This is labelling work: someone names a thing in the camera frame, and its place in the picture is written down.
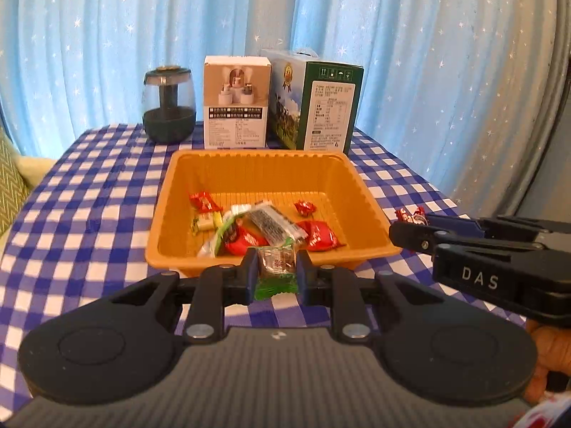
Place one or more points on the red white candy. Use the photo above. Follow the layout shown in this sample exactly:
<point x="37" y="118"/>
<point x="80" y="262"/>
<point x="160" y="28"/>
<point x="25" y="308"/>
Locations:
<point x="410" y="217"/>

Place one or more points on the orange plastic tray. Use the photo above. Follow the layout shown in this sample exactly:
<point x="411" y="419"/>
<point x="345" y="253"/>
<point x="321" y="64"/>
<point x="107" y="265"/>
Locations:
<point x="267" y="174"/>

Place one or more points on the white cardboard box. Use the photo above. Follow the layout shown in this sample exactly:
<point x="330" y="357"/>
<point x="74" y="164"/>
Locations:
<point x="236" y="129"/>

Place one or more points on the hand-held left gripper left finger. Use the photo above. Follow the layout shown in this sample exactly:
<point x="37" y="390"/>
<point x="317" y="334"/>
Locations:
<point x="252" y="274"/>

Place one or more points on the green cardboard box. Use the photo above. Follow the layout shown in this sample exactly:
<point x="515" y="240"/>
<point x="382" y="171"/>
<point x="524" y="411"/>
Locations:
<point x="330" y="116"/>

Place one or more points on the grey curtain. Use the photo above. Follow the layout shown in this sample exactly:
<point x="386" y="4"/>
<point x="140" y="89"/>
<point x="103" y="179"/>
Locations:
<point x="553" y="120"/>

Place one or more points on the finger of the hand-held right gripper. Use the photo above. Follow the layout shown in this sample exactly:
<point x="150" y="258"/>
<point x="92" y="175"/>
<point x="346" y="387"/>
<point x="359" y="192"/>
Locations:
<point x="415" y="236"/>
<point x="455" y="225"/>

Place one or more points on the blue white checked tablecloth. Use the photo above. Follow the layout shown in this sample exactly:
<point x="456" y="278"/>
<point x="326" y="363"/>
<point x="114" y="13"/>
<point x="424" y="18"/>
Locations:
<point x="89" y="196"/>

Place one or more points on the white green wrapped candy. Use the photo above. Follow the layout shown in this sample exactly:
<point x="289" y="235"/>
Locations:
<point x="238" y="209"/>

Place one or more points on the blue star print curtain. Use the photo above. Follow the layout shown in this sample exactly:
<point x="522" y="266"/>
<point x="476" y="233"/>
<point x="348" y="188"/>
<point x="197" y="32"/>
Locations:
<point x="134" y="31"/>

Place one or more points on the large red snack packet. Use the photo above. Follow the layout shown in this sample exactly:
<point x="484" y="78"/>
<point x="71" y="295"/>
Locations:
<point x="319" y="234"/>

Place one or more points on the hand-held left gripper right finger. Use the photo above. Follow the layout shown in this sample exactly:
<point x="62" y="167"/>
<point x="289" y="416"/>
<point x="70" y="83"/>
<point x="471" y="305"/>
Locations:
<point x="302" y="278"/>

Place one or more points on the green brown snack packet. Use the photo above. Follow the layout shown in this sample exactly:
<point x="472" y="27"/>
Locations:
<point x="272" y="285"/>

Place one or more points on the yellow green wrapped candy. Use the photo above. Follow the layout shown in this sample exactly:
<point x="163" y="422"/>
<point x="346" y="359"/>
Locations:
<point x="208" y="222"/>

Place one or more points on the clear black sesame snack packet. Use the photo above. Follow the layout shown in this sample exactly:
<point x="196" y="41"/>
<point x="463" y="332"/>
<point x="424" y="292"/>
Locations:
<point x="267" y="223"/>

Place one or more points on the small red wrapped candy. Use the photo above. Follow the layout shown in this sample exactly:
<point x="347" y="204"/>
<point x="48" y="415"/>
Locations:
<point x="304" y="207"/>
<point x="204" y="202"/>

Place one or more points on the green zigzag cushion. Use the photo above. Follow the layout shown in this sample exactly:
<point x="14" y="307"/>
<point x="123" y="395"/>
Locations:
<point x="11" y="183"/>

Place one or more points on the person's right hand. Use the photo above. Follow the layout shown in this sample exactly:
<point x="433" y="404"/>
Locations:
<point x="548" y="343"/>

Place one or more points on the glass jar with dark base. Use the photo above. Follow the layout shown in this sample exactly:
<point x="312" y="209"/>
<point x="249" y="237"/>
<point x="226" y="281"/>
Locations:
<point x="168" y="125"/>

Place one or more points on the green white snack packet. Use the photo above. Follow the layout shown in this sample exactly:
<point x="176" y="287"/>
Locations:
<point x="216" y="243"/>

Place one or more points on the red snack packet white print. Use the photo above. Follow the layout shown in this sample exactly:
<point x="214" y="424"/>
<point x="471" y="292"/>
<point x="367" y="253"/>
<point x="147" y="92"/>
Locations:
<point x="241" y="243"/>

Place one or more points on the red white patterned cloth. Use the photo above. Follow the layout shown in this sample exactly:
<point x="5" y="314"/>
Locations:
<point x="544" y="419"/>

